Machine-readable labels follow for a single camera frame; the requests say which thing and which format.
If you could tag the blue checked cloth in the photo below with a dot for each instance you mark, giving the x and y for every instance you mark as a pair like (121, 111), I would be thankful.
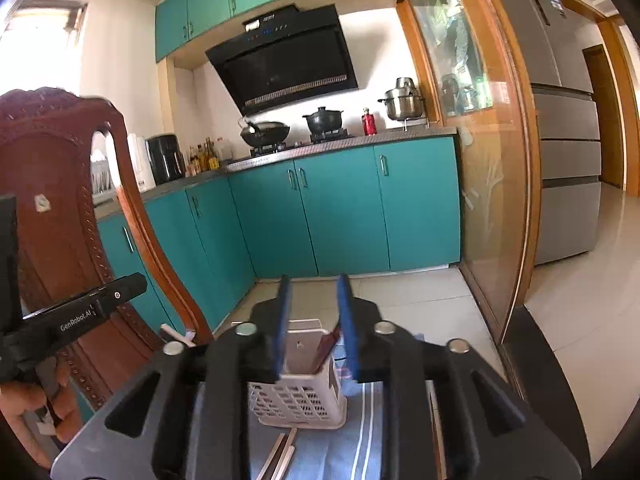
(367, 440)

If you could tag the stainless steel pot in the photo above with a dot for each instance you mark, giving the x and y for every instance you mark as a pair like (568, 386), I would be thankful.
(402, 102)

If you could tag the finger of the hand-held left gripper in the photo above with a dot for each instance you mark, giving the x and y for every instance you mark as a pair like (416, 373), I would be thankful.
(125, 290)

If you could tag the red bottle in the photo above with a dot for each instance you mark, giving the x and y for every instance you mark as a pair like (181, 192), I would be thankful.
(369, 122)

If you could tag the black wok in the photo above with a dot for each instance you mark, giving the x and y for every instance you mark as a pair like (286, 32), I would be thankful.
(265, 132)

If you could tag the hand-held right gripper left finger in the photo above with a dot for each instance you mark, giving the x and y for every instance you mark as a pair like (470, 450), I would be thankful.
(282, 330)

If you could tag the person's left hand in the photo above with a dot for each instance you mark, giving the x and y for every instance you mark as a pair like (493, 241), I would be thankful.
(20, 410)

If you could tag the glass sliding door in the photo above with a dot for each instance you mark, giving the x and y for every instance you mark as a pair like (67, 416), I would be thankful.
(490, 160)

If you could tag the black range hood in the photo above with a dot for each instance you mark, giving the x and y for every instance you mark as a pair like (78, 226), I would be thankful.
(285, 65)

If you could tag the teal lower cabinets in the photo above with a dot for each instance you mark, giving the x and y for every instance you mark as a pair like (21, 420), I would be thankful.
(340, 210)

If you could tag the gas stove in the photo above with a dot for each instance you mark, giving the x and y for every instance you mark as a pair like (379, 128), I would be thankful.
(300, 142)

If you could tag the teal upper cabinets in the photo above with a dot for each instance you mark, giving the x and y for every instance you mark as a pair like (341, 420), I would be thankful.
(240, 0)

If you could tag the black cooking pot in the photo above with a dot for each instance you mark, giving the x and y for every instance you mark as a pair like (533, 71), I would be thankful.
(322, 121)

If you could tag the beige chopstick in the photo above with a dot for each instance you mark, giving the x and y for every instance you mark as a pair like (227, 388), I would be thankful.
(276, 452)
(286, 464)

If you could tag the grey refrigerator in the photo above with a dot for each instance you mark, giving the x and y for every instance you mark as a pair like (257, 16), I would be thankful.
(565, 160)

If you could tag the brown wooden door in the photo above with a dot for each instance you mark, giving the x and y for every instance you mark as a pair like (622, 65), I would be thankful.
(607, 120)

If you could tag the teal cabinets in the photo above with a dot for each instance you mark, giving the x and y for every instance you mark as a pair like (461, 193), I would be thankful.
(240, 0)
(340, 210)

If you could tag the white electric kettle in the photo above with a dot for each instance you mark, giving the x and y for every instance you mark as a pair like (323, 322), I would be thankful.
(141, 162)

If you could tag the brown chopstick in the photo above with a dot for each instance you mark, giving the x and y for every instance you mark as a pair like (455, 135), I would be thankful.
(326, 350)

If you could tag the carved wooden chair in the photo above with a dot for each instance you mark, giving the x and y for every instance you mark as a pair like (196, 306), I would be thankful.
(55, 210)

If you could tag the black air fryer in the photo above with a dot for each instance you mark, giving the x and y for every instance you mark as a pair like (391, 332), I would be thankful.
(165, 160)

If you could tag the white plastic utensil basket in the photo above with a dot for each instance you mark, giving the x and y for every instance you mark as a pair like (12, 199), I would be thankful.
(300, 402)

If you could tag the sauce bottles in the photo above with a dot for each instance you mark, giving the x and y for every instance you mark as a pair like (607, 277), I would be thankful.
(202, 156)

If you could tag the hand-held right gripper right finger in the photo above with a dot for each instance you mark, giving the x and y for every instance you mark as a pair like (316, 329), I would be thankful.
(347, 330)

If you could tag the dish rack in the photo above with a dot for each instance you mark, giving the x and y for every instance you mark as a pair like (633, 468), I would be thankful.
(103, 175)

